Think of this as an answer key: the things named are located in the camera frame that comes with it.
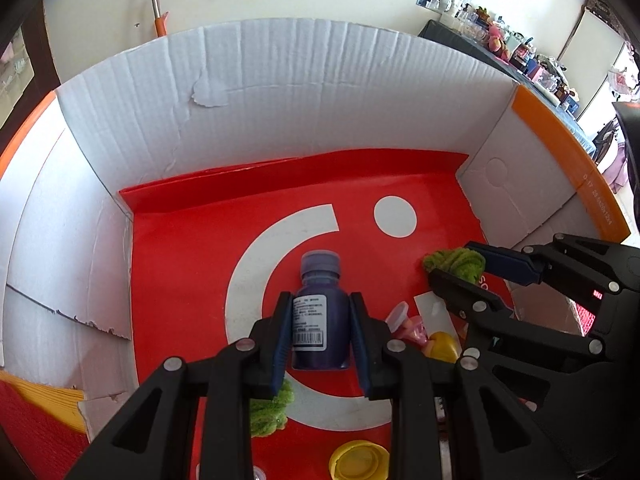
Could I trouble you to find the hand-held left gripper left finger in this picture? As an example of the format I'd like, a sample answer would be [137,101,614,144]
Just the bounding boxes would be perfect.
[65,291,296,480]

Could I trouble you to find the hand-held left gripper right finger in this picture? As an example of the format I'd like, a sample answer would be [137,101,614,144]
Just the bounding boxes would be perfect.
[348,291,576,480]

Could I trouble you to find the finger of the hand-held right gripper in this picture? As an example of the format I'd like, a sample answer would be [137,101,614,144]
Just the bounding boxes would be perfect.
[431,268,608,371]
[464,233,640,293]

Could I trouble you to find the green cabbage plush toy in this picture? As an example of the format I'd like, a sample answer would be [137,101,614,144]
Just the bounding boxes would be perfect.
[422,246,486,286]

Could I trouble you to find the dark blue plastic bottle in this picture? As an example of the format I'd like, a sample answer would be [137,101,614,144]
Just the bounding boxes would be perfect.
[290,250,351,372]

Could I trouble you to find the pink toy with clear cap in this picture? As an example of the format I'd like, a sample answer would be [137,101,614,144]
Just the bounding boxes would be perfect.
[385,301,431,348]

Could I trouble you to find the yellow toy figure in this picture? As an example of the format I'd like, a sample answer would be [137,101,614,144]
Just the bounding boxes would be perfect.
[424,331,461,363]

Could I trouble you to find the small green plush toy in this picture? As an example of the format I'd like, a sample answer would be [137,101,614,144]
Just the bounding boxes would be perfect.
[248,379,295,438]

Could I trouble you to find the yellow bottle cap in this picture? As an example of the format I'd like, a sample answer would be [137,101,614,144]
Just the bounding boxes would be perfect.
[328,440,391,480]

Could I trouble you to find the orange and white cardboard box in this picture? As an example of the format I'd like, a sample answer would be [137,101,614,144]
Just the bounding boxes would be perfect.
[0,17,632,480]

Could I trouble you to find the row of bottles and jars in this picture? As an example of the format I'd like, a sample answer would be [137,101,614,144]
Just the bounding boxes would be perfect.
[450,2,583,113]

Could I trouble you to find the pink hanging items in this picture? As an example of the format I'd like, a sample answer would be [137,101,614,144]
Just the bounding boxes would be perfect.
[607,42,640,101]

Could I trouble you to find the white cabinet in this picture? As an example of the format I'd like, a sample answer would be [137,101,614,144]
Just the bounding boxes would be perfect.
[557,7,631,126]

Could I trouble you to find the dark cloth covered table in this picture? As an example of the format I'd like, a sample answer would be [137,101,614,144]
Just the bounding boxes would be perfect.
[417,19,598,156]

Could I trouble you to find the red knitted blanket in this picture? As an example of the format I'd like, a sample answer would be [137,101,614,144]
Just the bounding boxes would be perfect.
[0,377,93,480]

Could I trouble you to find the dark patterned box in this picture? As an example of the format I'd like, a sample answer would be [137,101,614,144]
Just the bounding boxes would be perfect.
[585,0,626,28]

